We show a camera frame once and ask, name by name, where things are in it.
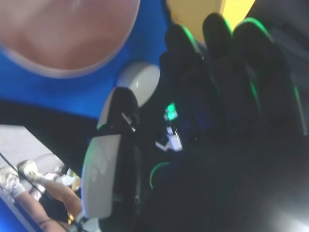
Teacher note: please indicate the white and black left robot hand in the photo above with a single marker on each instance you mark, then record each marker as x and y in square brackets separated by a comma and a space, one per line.
[217, 169]

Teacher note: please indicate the small white bowl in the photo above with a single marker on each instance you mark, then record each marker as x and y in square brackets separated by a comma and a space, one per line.
[142, 79]

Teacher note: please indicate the large pink bowl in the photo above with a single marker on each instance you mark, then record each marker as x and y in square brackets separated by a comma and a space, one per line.
[60, 31]

